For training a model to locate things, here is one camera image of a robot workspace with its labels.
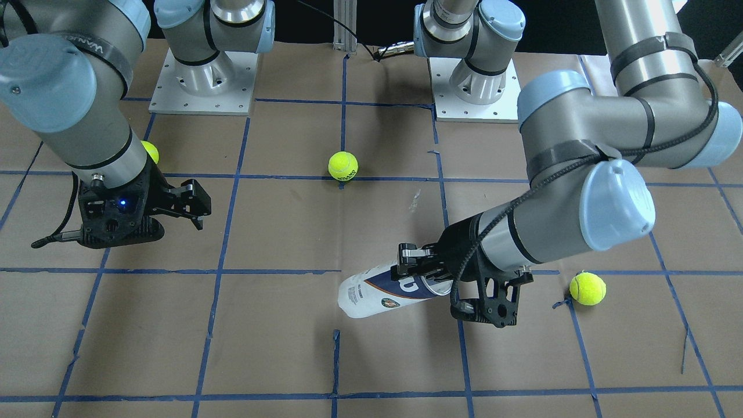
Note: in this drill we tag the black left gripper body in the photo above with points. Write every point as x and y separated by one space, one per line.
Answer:
458 247

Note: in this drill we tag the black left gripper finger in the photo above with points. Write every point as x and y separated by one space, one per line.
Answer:
423 262

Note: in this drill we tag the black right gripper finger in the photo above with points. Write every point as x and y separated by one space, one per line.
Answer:
190 200

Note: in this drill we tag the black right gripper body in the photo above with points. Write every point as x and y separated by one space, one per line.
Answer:
155 187

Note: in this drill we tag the clear Wilson tennis ball can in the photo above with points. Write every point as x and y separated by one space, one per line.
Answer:
374 291

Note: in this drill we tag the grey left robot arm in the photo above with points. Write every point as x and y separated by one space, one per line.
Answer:
584 151

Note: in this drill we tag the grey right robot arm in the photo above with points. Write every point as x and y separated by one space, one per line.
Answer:
67 64

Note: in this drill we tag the yellow tennis ball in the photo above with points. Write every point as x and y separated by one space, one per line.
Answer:
343 166
151 150
587 288

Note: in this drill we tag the yellow tennis ball centre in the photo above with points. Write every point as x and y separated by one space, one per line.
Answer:
343 166

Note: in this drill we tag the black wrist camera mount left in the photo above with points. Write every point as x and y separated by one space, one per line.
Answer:
108 234

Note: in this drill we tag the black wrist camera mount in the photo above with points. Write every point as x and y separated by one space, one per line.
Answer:
498 296
108 234

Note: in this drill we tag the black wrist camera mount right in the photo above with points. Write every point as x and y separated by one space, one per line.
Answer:
498 296

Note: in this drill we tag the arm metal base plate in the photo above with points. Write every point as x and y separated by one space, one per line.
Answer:
461 95
223 87

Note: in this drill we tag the aluminium extrusion post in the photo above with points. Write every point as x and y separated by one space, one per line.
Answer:
344 14

